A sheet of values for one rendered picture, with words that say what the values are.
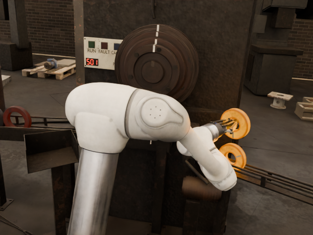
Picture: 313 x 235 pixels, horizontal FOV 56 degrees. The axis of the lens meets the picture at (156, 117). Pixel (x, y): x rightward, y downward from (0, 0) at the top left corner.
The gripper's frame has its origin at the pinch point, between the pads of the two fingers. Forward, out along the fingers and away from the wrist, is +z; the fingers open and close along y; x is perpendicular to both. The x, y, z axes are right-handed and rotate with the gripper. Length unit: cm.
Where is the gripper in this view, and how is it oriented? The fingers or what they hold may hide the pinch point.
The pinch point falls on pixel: (234, 120)
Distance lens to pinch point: 155.0
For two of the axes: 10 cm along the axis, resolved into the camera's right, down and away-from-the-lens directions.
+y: 7.1, 2.8, -6.5
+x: 0.2, -9.3, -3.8
